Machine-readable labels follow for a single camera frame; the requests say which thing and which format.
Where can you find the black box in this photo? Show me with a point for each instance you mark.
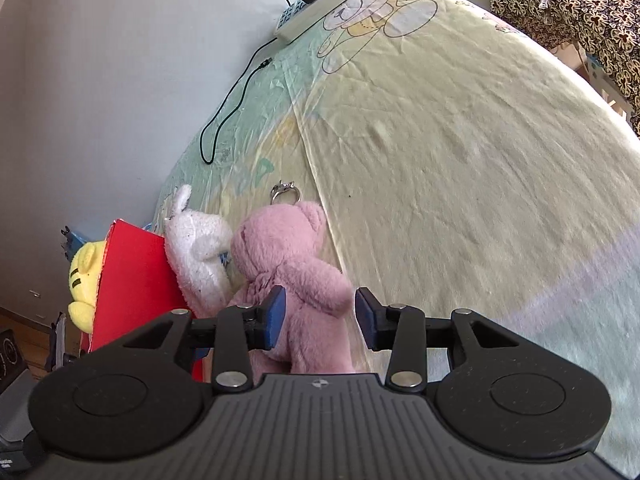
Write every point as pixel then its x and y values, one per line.
pixel 10 355

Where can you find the clear plastic clip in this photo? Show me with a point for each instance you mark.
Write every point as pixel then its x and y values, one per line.
pixel 544 0

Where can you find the white power strip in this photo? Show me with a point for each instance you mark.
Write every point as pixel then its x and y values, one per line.
pixel 320 10

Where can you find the yellow plush toy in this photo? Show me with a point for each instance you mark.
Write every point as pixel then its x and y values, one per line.
pixel 85 270

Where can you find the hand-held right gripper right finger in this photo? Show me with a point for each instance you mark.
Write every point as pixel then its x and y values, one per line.
pixel 365 320

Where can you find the blue packet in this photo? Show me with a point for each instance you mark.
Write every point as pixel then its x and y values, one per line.
pixel 77 240

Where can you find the white rabbit plush toy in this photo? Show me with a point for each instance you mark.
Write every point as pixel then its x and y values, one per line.
pixel 200 240

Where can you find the printed bed sheet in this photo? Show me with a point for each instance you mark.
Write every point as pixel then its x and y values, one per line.
pixel 450 160

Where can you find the grey device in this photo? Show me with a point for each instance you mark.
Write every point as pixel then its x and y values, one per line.
pixel 15 410

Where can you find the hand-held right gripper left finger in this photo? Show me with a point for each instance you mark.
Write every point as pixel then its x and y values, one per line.
pixel 275 315

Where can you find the pink bear plush toy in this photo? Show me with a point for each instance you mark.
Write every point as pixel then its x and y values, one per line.
pixel 300 260

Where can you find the floral patterned cloth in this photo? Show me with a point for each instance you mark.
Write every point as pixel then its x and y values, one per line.
pixel 575 10

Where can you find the red cardboard box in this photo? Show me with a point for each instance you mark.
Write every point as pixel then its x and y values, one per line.
pixel 135 280

